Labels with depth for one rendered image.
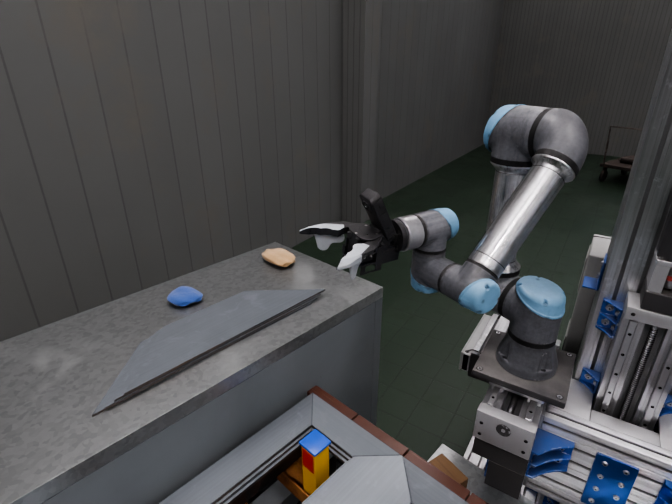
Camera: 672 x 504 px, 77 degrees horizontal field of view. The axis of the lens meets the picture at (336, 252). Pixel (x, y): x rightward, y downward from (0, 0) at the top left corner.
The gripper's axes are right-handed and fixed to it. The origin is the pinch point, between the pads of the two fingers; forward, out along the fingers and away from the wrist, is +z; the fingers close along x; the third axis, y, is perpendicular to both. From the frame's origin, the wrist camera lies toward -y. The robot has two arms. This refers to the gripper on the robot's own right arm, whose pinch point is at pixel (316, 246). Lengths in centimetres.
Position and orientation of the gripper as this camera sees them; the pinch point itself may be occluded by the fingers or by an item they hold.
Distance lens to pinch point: 80.4
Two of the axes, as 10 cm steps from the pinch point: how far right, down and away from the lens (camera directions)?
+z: -8.6, 2.2, -4.7
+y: -0.7, 8.5, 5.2
